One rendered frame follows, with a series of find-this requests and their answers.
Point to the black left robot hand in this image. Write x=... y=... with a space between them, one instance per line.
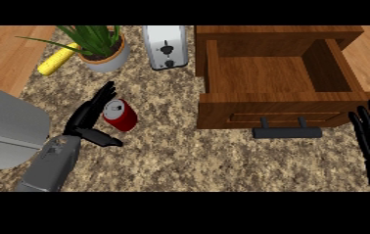
x=87 y=117

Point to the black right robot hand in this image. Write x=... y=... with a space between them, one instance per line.
x=363 y=127

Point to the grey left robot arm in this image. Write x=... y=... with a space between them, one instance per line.
x=52 y=164

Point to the red can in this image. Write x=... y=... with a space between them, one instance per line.
x=120 y=115

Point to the wooden drawer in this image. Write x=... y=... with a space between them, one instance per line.
x=279 y=91

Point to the grey rounded appliance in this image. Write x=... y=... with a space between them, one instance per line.
x=19 y=130

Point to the yellow corn cob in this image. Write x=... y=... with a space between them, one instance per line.
x=56 y=60

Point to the green plant in grey pot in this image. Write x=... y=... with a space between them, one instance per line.
x=99 y=45

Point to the silver toaster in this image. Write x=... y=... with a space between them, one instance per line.
x=165 y=47

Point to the wooden cabinet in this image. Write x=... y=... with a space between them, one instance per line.
x=270 y=37

